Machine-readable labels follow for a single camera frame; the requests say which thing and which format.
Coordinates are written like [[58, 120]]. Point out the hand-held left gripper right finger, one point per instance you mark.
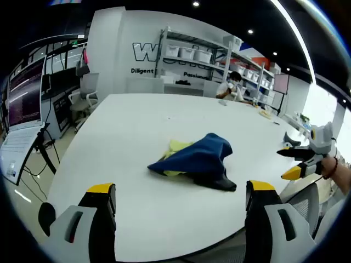
[[274, 233]]

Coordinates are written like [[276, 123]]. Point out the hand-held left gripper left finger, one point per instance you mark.
[[82, 233]]

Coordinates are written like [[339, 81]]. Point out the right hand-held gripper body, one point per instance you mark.
[[323, 139]]

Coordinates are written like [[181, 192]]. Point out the yellow blue grey garment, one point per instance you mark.
[[203, 153]]

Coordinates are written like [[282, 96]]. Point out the person's right hand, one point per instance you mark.
[[327, 166]]

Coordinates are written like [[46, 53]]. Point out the grey curved holder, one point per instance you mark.
[[290, 142]]

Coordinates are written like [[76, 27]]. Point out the black chair armrest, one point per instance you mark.
[[46, 216]]

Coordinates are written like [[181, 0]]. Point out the yellow table items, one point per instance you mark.
[[265, 113]]

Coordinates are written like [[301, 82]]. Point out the monitor on floor stand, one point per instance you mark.
[[281, 82]]

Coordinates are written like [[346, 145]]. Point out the black laptop stand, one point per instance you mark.
[[49, 163]]

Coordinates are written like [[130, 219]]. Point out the black shelf item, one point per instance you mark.
[[183, 82]]

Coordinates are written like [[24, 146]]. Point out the row of white storage bins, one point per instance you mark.
[[203, 54]]

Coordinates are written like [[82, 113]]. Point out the metal shelving rack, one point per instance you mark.
[[189, 60]]

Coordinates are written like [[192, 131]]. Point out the grey office chair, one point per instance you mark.
[[89, 82]]

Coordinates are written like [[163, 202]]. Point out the open laptop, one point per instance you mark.
[[24, 93]]

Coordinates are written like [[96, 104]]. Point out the black desk monitor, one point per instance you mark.
[[65, 80]]

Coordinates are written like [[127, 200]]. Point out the grey hanging bag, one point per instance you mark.
[[82, 68]]

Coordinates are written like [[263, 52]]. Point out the pink hanging item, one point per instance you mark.
[[86, 56]]

